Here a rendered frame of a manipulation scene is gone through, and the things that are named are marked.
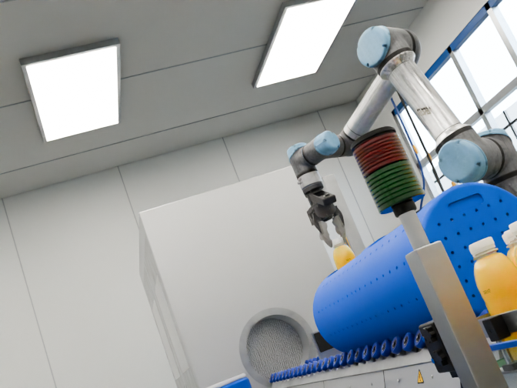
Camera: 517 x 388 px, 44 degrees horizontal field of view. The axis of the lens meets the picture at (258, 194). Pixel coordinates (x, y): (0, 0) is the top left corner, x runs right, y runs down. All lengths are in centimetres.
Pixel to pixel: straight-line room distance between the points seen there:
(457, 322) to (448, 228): 56
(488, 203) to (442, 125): 42
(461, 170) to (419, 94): 25
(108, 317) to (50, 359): 63
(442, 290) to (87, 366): 560
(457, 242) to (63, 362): 525
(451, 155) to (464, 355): 99
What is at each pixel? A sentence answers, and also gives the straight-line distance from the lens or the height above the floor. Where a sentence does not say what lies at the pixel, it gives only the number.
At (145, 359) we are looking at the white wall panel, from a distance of 628.
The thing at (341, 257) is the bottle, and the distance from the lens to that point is 205.
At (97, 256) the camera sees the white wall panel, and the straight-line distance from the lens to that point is 644.
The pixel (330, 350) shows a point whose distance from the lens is 256.
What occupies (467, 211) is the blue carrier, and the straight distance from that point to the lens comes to 139.
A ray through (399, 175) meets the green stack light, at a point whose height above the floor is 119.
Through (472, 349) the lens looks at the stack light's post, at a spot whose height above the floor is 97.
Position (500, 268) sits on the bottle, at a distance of 108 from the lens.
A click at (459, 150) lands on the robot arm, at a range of 173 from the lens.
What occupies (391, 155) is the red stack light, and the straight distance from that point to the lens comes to 83.
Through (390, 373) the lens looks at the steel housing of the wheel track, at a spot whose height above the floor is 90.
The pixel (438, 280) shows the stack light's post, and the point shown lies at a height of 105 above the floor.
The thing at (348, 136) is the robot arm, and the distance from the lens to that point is 215.
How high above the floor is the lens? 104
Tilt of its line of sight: 14 degrees up
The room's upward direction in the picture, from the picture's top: 22 degrees counter-clockwise
